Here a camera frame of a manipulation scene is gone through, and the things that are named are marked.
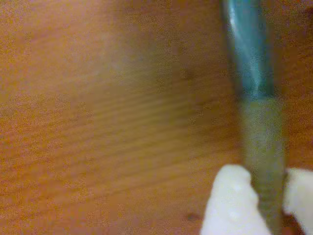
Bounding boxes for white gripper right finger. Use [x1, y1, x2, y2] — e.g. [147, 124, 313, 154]
[283, 167, 313, 235]

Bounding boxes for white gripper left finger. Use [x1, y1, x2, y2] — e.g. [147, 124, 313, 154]
[200, 164, 271, 235]

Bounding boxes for green translucent pen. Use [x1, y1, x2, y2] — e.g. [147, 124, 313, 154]
[221, 0, 289, 235]

